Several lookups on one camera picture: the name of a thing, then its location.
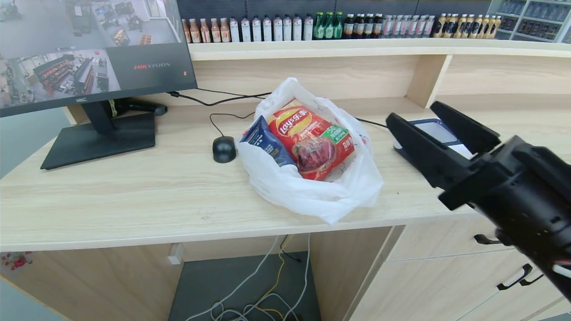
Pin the black handheld scanner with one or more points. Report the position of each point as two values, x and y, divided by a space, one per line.
142 107

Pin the white plastic shopping bag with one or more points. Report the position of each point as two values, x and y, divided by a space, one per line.
308 196

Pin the white shop shelf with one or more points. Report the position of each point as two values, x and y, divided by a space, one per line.
533 20

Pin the wooden drawer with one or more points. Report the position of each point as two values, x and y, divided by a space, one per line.
437 290
531 307
437 240

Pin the row of bottles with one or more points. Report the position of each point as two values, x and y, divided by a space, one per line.
339 27

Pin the wooden counter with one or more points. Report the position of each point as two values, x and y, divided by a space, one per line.
134 196

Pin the blue snack pack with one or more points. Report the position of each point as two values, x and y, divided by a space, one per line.
267 142

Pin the black computer mouse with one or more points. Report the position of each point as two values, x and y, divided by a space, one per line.
224 149

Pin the red chip bag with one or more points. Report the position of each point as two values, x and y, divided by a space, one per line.
308 138

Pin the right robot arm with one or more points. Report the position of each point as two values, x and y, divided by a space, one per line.
551 263

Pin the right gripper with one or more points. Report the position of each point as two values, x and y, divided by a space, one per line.
499 191

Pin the black computer monitor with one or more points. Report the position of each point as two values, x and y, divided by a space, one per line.
89 49

